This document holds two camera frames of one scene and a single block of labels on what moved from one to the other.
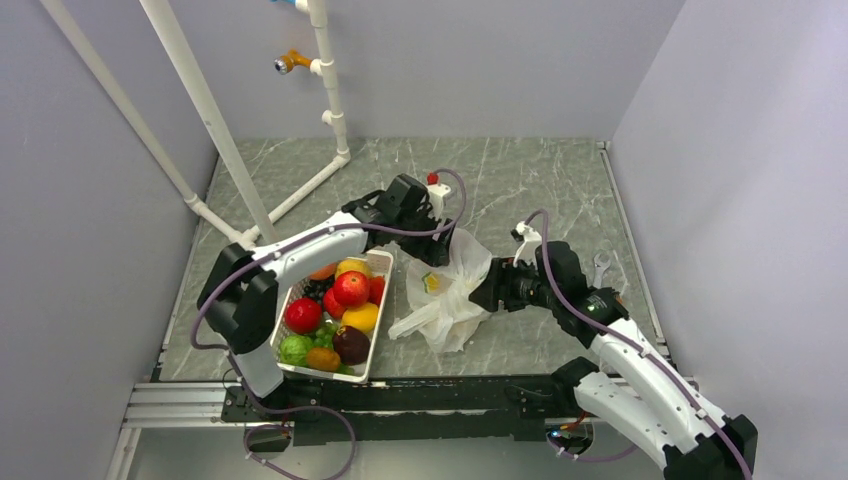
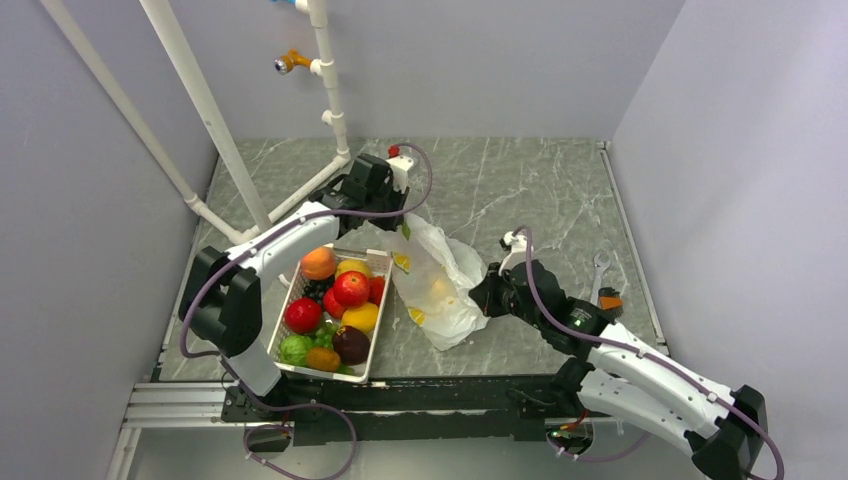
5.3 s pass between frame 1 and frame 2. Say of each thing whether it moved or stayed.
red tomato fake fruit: stayed
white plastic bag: moved
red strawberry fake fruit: stayed
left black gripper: moved
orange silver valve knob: stayed
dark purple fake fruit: stayed
